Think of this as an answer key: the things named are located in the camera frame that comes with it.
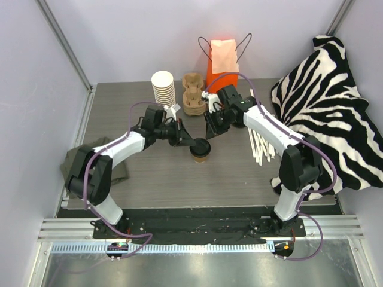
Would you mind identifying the stack of paper cups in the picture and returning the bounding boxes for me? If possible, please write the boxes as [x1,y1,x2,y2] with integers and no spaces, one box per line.
[151,71,176,106]

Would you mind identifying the cardboard cup carrier stack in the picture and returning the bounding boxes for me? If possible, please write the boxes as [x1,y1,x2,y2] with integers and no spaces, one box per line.
[182,73,206,116]

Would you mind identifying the pile of wrapped straws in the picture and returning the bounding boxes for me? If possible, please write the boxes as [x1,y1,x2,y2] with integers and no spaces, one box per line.
[248,88,281,167]

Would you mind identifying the olive green cloth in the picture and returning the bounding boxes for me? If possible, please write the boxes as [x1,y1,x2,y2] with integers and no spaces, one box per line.
[60,137,129,185]

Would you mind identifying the orange paper bag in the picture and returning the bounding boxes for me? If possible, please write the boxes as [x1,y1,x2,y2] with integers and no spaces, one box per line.
[197,33,253,93]

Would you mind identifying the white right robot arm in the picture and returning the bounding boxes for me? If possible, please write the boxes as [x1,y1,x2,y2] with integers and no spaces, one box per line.
[202,85,323,236]

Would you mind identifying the black plastic cup lid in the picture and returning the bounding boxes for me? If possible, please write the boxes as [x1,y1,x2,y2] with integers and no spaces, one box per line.
[189,138,211,158]

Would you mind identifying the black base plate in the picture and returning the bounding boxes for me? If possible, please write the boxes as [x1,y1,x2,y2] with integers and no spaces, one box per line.
[92,206,308,245]

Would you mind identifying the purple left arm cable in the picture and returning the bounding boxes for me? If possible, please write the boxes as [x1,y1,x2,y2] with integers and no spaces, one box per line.
[83,101,164,274]

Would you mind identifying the brown paper coffee cup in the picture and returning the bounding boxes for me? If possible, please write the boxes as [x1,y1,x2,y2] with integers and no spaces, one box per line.
[191,154,208,163]

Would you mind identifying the zebra print blanket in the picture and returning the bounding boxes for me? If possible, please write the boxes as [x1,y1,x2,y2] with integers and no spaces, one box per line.
[270,35,382,200]

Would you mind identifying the white slotted cable duct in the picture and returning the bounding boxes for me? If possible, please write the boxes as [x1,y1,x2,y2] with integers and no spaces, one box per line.
[51,241,275,254]

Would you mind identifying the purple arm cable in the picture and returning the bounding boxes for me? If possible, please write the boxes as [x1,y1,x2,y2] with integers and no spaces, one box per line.
[205,72,338,261]
[83,101,164,274]

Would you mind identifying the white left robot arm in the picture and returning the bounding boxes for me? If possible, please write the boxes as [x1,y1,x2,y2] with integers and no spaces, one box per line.
[65,102,196,239]

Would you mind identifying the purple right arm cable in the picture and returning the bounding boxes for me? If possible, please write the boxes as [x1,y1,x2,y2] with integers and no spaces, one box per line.
[205,72,338,261]

